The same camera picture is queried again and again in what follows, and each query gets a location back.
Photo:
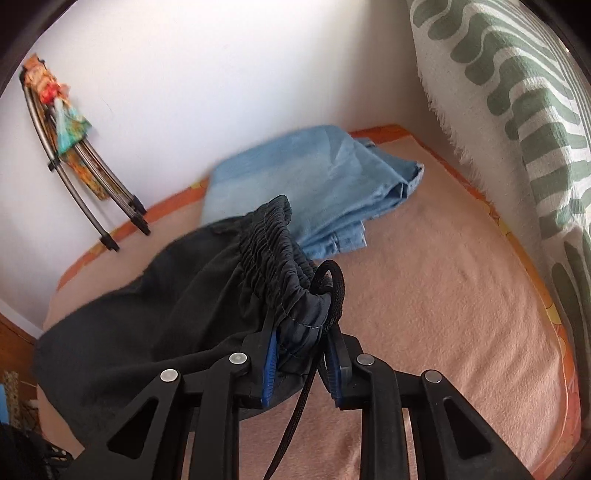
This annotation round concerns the colourful scarf on tripod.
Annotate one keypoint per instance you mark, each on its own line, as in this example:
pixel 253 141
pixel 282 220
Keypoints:
pixel 69 127

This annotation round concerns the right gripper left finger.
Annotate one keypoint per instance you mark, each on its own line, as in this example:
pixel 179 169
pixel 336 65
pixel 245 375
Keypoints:
pixel 185 424

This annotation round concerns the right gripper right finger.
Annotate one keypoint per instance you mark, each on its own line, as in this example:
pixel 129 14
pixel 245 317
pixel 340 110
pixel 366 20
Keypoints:
pixel 414 426

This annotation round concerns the folded light blue jeans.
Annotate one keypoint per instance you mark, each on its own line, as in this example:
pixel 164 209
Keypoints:
pixel 334 182

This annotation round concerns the silver folded tripod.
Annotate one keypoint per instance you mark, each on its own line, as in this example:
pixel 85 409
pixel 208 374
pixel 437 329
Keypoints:
pixel 117 192

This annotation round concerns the dark navy pants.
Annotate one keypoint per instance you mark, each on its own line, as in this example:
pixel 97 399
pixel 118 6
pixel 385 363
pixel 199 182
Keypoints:
pixel 196 302

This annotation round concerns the green patterned white pillow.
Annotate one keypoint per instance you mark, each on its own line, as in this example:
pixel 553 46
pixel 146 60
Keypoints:
pixel 509 94

